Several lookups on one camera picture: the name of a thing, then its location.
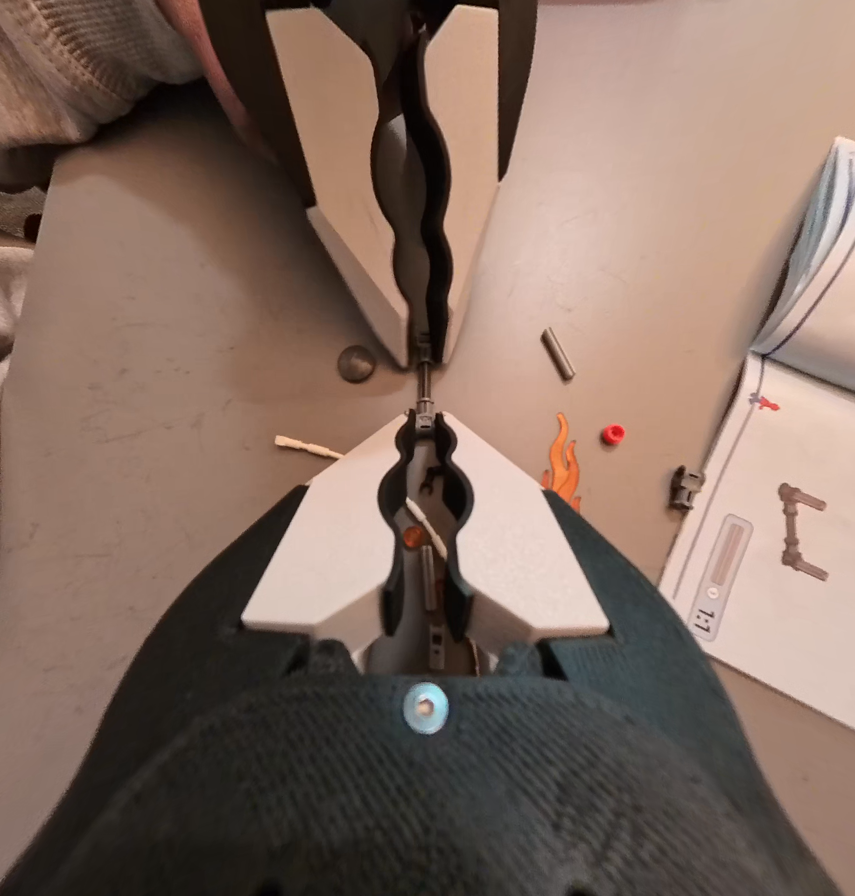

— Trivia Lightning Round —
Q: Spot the white flexible lego whip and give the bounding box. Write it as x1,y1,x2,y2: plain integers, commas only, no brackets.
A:
273,434,448,561

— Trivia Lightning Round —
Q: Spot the dark grey lego connector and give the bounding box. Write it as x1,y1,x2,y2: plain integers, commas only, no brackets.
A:
669,465,706,512

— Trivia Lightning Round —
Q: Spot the transparent orange lego flame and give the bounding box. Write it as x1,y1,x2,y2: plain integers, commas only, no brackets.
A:
540,412,584,513

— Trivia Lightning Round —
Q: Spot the lego instruction booklet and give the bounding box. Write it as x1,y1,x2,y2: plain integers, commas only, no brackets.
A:
657,135,855,742

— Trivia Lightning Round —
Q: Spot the grey lego dome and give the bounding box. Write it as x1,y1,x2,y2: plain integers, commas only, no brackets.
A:
337,345,377,384

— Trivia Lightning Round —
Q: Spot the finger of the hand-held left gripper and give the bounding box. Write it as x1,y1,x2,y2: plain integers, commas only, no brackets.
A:
394,6,503,366
266,7,410,370

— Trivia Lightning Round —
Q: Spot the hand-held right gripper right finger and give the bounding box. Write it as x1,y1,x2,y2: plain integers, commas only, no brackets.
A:
436,412,612,667

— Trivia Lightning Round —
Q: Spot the person's left hand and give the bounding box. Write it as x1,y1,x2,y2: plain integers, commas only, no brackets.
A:
154,0,253,141

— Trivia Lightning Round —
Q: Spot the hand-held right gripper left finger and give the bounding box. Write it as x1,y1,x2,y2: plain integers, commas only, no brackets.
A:
240,412,419,667

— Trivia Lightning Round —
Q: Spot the light grey lego axle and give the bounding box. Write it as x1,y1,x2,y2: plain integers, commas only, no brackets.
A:
541,328,576,382

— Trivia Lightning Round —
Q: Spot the person's left forearm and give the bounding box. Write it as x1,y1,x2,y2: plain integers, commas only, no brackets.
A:
0,0,206,186

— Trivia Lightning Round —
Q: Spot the grey lego connector rod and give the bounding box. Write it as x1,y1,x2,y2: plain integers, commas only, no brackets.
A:
413,330,437,429

